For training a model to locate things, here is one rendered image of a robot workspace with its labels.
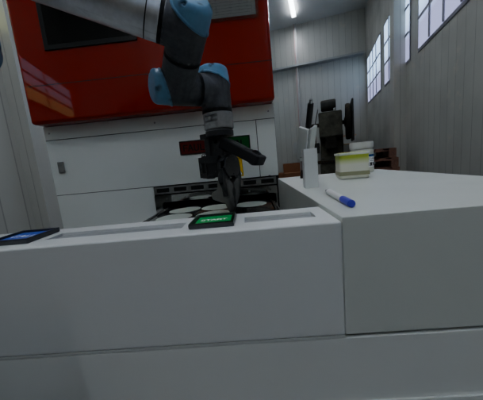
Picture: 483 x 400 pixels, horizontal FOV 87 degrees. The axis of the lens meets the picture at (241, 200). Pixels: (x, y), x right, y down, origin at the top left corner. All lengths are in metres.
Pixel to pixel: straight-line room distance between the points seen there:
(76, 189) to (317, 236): 0.94
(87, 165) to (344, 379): 0.97
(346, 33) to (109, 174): 10.21
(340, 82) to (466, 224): 10.01
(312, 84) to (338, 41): 1.52
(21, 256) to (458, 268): 0.50
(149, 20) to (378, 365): 0.62
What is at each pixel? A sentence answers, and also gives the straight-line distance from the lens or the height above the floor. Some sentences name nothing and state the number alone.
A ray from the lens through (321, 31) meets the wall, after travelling 10.84.
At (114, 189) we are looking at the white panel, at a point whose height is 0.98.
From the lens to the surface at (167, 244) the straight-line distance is 0.31.
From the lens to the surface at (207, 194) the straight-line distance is 0.91.
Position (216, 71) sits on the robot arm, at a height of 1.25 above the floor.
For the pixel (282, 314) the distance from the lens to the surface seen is 0.33.
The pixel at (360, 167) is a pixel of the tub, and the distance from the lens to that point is 0.71.
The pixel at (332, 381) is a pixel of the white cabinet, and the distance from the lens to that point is 0.40.
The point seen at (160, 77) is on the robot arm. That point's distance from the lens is 0.61.
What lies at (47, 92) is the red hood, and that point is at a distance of 1.10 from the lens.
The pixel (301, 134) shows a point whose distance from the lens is 0.58.
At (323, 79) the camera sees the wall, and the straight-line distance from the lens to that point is 10.34.
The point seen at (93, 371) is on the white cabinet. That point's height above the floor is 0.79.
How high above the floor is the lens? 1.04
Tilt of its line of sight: 9 degrees down
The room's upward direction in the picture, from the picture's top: 5 degrees counter-clockwise
